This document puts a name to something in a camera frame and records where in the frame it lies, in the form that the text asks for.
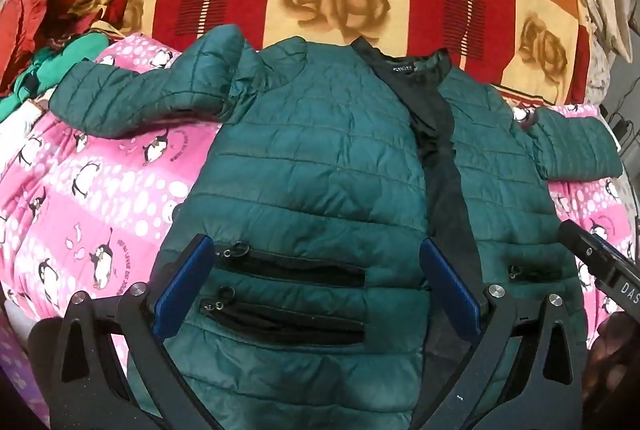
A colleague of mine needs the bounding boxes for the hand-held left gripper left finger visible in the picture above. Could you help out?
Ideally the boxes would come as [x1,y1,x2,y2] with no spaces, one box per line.
[50,234,221,430]

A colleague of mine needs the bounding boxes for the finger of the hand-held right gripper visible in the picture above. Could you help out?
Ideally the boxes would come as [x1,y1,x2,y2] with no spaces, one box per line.
[557,220,628,278]

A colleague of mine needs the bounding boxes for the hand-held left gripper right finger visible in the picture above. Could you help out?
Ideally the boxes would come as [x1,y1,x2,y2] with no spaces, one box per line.
[410,237,585,430]

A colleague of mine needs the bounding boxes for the person's right hand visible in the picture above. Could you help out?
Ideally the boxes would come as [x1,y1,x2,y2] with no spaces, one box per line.
[587,310,640,413]

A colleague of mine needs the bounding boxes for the black power adapter with cable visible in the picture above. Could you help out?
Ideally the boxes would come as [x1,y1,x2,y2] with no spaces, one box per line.
[599,102,640,156]

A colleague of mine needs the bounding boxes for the purple patterned cloth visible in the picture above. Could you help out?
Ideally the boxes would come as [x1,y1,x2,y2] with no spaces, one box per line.
[0,307,33,416]

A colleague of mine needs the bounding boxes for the pink penguin print blanket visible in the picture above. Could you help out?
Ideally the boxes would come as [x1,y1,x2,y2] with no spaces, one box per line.
[0,32,640,411]

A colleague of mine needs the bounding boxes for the red clothes pile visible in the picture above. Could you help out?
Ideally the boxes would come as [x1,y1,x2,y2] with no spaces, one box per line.
[0,0,121,78]

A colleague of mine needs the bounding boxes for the green quilted puffer jacket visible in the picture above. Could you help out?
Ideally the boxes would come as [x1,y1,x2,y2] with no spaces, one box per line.
[50,24,623,430]

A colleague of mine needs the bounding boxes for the bright green garment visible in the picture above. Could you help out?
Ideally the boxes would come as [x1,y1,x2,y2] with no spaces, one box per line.
[9,32,117,111]

